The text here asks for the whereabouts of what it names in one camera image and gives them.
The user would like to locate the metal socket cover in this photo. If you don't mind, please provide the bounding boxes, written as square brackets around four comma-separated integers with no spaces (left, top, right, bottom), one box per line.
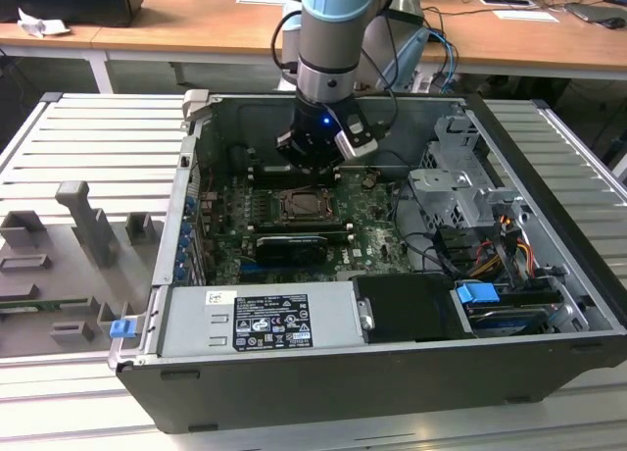
[277,189,339,223]

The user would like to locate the CPU socket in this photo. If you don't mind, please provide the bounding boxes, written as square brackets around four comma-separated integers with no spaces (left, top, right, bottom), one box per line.
[276,188,342,225]

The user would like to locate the black RAM stick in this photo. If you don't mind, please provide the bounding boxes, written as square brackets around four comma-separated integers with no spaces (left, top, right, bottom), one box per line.
[257,218,357,236]
[252,165,342,190]

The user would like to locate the black graphics card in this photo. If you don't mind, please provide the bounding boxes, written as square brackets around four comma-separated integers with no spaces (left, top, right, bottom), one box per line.
[254,232,329,269]

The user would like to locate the green motherboard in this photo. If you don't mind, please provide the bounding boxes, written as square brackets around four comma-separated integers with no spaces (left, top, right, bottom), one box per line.
[195,171,417,283]

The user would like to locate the metal disk bay cage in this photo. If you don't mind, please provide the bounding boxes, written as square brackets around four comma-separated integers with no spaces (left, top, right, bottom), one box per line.
[406,115,530,236]

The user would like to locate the wooden desk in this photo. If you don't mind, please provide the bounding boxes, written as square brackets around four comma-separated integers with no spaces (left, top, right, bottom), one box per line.
[0,0,627,82]

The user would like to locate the grey power supply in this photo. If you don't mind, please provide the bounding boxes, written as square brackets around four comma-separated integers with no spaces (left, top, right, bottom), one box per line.
[159,281,368,359]

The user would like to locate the hard disk in blue carrier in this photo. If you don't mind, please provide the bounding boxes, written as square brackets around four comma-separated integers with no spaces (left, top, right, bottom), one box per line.
[454,281,564,338]

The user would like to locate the grey parts rack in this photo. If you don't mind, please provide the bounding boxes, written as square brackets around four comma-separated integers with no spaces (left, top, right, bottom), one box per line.
[0,179,166,359]

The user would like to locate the black open PC case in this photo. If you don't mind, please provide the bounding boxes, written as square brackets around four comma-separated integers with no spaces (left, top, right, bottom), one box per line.
[106,88,627,435]

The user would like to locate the black computer tower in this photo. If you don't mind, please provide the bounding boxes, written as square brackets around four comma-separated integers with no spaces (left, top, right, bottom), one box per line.
[0,0,144,29]

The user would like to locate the crumpled white paper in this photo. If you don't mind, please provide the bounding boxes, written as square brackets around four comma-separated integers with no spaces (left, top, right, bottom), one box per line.
[17,7,72,39]

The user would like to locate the grey laptop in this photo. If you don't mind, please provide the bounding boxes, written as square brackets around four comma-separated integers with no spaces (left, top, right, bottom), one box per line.
[567,2,627,25]

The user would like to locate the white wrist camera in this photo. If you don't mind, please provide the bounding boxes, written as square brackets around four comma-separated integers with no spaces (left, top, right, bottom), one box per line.
[335,113,380,161]

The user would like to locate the black camera cable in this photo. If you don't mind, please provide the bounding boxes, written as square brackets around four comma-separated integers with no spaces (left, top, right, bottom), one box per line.
[270,9,399,141]

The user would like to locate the grey case latch handle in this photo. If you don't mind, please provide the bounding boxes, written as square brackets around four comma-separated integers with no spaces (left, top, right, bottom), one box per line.
[181,88,212,124]

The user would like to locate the blue cable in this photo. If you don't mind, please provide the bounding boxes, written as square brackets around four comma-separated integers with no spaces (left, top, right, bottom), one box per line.
[429,28,461,95]

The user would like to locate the coloured wire bundle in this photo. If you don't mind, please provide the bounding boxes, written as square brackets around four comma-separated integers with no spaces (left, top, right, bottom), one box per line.
[467,214,540,281]

